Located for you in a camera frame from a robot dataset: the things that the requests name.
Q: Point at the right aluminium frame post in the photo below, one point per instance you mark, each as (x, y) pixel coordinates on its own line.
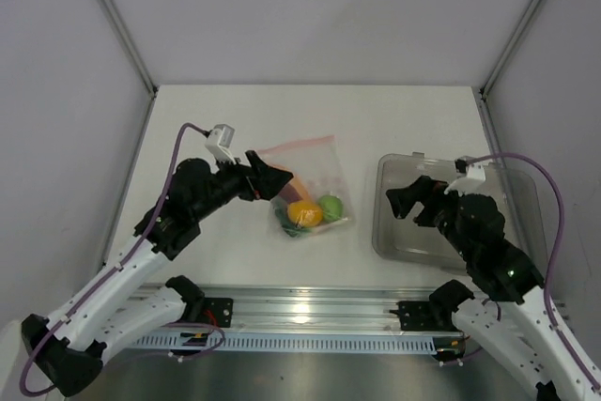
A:
(521, 29)

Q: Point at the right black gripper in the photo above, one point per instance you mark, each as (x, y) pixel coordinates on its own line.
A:
(423, 189)

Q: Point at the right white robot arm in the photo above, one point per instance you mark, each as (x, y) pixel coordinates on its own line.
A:
(546, 358)

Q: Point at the red meat slice toy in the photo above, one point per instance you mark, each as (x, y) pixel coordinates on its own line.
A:
(294, 191)

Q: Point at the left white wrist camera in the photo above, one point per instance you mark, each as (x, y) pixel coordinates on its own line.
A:
(219, 141)

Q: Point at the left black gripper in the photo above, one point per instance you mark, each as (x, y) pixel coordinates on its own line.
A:
(264, 180)

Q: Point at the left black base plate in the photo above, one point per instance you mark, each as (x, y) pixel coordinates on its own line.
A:
(214, 311)

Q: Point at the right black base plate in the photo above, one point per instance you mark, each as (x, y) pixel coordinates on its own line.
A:
(423, 316)

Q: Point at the left aluminium frame post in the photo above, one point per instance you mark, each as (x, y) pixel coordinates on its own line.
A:
(123, 35)

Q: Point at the aluminium frame post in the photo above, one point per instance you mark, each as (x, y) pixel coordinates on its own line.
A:
(123, 35)
(521, 29)

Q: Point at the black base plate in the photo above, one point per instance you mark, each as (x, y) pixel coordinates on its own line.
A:
(214, 311)
(423, 316)

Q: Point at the clear pink zip bag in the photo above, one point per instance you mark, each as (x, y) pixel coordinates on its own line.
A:
(316, 163)

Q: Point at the yellow lemon toy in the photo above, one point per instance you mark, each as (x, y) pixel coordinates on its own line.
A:
(305, 213)

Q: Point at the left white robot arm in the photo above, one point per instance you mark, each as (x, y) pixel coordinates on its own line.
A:
(72, 344)

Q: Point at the green round fruit toy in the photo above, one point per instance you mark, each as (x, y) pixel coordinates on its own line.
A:
(332, 208)

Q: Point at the aluminium mounting rail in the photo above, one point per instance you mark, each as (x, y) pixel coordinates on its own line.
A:
(262, 310)

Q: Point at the green scallion toy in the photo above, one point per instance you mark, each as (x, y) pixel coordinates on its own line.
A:
(291, 229)

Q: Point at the white slotted cable duct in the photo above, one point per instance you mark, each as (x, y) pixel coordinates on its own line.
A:
(289, 343)

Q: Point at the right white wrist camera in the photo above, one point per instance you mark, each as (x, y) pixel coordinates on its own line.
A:
(470, 177)

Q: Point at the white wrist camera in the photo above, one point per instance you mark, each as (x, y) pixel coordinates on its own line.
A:
(470, 177)
(219, 141)

